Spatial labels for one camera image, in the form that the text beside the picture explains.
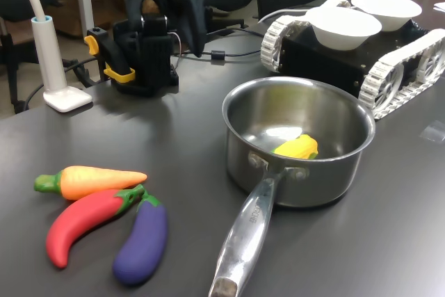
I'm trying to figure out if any long black cable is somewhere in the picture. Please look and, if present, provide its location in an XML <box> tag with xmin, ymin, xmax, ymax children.
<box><xmin>172</xmin><ymin>26</ymin><xmax>267</xmax><ymax>65</ymax></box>

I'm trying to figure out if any orange toy carrot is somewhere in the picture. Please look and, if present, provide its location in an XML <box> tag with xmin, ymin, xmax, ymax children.
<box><xmin>33</xmin><ymin>166</ymin><xmax>148</xmax><ymax>201</ymax></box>

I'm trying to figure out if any purple toy aubergine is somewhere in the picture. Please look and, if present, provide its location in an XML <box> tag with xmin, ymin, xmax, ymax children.
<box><xmin>111</xmin><ymin>188</ymin><xmax>169</xmax><ymax>286</ymax></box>

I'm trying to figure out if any red toy chilli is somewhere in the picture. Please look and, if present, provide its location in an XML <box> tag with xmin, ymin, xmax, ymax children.
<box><xmin>46</xmin><ymin>184</ymin><xmax>146</xmax><ymax>270</ymax></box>

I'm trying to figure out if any white bowl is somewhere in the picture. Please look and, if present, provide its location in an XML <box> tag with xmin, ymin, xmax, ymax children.
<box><xmin>305</xmin><ymin>6</ymin><xmax>383</xmax><ymax>51</ymax></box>
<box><xmin>350</xmin><ymin>0</ymin><xmax>423</xmax><ymax>33</ymax></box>

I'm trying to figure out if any black clip with yellow grips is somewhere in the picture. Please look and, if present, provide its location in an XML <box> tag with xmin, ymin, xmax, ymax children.
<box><xmin>84</xmin><ymin>27</ymin><xmax>136</xmax><ymax>93</ymax></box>

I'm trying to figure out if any black vehicle with white tracks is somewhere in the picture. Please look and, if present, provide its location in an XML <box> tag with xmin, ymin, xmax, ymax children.
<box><xmin>259</xmin><ymin>0</ymin><xmax>445</xmax><ymax>121</ymax></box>

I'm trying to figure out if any white post with flat foot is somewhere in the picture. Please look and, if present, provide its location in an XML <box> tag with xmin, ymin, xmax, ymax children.
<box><xmin>16</xmin><ymin>0</ymin><xmax>94</xmax><ymax>113</ymax></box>

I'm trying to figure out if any clear tape patch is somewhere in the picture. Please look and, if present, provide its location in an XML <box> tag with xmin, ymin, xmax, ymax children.
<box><xmin>419</xmin><ymin>120</ymin><xmax>445</xmax><ymax>142</ymax></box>

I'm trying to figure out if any yellow green toy corn cob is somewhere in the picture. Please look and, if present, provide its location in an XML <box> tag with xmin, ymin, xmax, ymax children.
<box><xmin>270</xmin><ymin>134</ymin><xmax>319</xmax><ymax>161</ymax></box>

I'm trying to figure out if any steel pan with long handle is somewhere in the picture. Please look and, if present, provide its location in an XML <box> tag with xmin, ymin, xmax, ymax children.
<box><xmin>207</xmin><ymin>76</ymin><xmax>377</xmax><ymax>297</ymax></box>

